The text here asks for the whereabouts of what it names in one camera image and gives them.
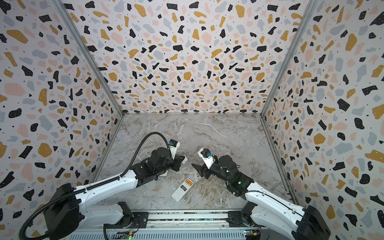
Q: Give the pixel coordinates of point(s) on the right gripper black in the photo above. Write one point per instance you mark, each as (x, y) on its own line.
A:
(208, 170)

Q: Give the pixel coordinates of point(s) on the aluminium mounting rail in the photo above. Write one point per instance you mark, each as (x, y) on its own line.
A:
(184, 225)

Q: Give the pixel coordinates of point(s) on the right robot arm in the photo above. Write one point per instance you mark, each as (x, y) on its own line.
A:
(263, 207)

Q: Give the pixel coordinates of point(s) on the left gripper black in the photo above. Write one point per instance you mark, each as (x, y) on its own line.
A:
(178, 160)

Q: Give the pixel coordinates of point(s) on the red and white remote control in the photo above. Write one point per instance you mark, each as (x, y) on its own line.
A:
(181, 191)

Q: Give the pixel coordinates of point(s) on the orange AAA batteries pair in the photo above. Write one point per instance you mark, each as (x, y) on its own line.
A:
(189, 183)

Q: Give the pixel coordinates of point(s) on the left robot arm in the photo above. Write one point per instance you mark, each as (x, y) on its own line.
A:
(69, 208)

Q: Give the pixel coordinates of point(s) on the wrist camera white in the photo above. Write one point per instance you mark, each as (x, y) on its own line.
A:
(173, 146)
(207, 157)

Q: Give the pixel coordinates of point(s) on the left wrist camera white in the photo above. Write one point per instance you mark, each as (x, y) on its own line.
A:
(173, 146)

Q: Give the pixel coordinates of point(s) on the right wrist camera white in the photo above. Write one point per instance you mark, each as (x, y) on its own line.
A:
(207, 157)

